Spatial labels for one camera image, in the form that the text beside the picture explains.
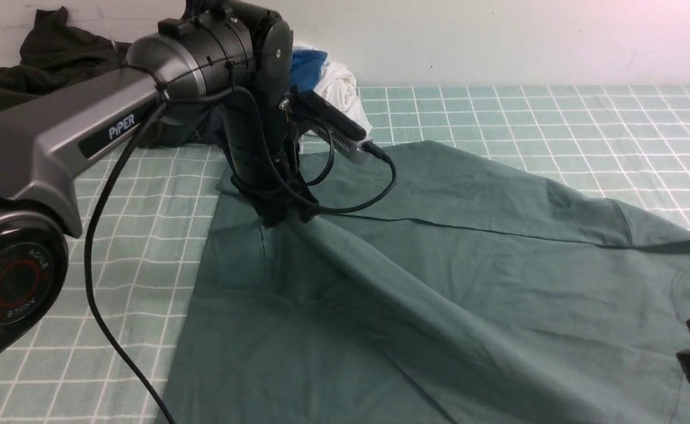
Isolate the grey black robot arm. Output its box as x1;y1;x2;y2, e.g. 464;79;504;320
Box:
0;1;316;353

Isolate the dark olive crumpled garment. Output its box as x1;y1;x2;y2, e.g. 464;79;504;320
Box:
0;7;130;112

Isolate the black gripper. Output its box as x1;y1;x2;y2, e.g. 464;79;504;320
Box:
220;88;320;228

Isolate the green long-sleeved shirt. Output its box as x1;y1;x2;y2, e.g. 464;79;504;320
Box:
164;141;690;423

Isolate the black cable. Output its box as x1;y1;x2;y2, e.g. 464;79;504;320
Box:
84;88;397;424

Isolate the green checkered tablecloth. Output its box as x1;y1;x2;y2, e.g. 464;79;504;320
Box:
0;86;690;423

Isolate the blue crumpled garment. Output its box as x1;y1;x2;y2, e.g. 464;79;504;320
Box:
290;49;329;92

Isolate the white crumpled garment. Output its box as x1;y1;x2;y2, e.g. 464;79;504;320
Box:
292;44;374;137

